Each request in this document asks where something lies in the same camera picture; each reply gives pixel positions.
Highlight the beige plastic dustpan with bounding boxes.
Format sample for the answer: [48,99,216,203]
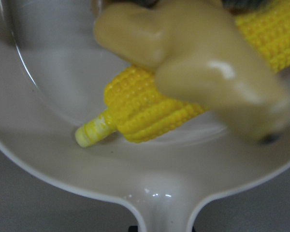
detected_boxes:
[0,0,290,232]

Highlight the yellow toy corn cob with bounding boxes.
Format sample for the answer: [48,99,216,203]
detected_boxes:
[75,0,290,147]

